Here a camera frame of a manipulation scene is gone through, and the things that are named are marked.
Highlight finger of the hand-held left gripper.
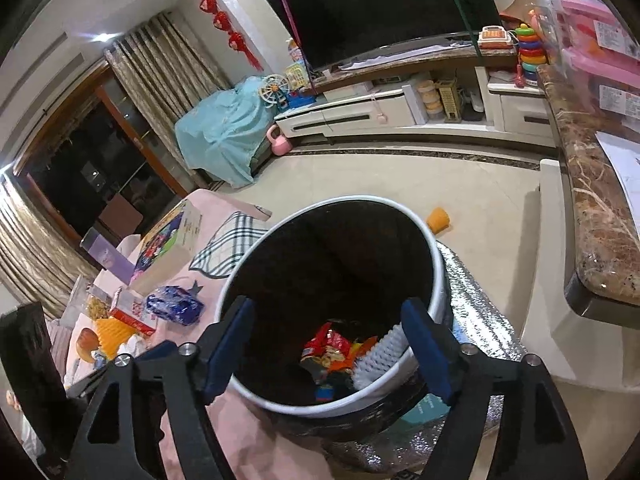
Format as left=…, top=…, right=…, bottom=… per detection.
left=65, top=341, right=177, bottom=401

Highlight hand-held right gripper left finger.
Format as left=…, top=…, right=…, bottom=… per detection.
left=62, top=296, right=257, bottom=480

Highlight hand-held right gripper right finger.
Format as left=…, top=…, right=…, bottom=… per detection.
left=400, top=297, right=590, bottom=480

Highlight black bin with white rim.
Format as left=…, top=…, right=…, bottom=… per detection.
left=214, top=194, right=453, bottom=443

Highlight striped pink cushion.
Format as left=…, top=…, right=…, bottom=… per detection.
left=46, top=317, right=81, bottom=386

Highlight yellow bumpy toy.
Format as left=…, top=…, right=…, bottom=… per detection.
left=95, top=317, right=139, bottom=356

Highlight red and white carton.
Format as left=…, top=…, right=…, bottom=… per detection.
left=107, top=287, right=159, bottom=337

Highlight blue snack packet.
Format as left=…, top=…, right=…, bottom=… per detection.
left=146, top=284, right=205, bottom=327

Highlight white bristle brush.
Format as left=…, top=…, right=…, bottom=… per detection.
left=351, top=324, right=409, bottom=392

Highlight red yellow apple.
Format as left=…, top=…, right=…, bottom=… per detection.
left=75, top=327, right=104, bottom=362

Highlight pale blue box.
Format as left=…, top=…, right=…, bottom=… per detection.
left=399, top=394, right=452, bottom=429

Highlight silver foil mat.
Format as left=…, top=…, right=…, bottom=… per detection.
left=320, top=240, right=523, bottom=476

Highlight clear popcorn jar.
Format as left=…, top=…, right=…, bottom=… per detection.
left=75, top=280, right=114, bottom=322

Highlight red snack wrapper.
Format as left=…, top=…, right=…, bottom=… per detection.
left=302, top=322, right=357, bottom=362

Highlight beige patterned curtain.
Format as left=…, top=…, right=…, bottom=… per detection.
left=0, top=175, right=101, bottom=313
left=102, top=12, right=233, bottom=191

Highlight purple drinking bottle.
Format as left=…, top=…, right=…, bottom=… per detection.
left=80, top=227, right=139, bottom=287

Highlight thick colourful picture book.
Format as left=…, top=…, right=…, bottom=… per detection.
left=132, top=199, right=203, bottom=297

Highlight orange cup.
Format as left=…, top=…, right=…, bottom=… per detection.
left=426, top=206, right=452, bottom=234

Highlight wooden framed glass door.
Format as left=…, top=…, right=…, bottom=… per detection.
left=15, top=60, right=197, bottom=246

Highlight pink kettlebell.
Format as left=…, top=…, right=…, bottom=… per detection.
left=266, top=124, right=293, bottom=157

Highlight teal covered armchair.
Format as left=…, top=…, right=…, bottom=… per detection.
left=174, top=76, right=277, bottom=188

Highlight brown marble table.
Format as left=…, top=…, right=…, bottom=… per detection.
left=522, top=62, right=640, bottom=391

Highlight white television cabinet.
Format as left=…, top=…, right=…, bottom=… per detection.
left=274, top=35, right=558, bottom=148

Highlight yellow metal grater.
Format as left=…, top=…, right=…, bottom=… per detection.
left=437, top=80, right=464, bottom=124

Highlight stacked cream containers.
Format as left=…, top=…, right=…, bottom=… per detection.
left=417, top=80, right=446, bottom=122

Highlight ferris wheel toy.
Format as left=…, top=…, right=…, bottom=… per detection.
left=259, top=74, right=291, bottom=112

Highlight white paper sheet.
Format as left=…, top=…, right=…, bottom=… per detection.
left=595, top=130, right=640, bottom=211

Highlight toy cash register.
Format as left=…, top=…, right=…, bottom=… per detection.
left=477, top=25, right=516, bottom=52

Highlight pink plastic storage box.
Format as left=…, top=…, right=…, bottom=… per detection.
left=565, top=50, right=640, bottom=122
left=546, top=0, right=640, bottom=61

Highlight red hanging knot decoration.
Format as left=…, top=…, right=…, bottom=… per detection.
left=189, top=0, right=263, bottom=72

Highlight black flat television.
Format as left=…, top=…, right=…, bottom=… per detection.
left=262, top=0, right=502, bottom=72

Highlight colourful ring stacker toy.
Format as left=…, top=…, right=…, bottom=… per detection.
left=515, top=22, right=549, bottom=86

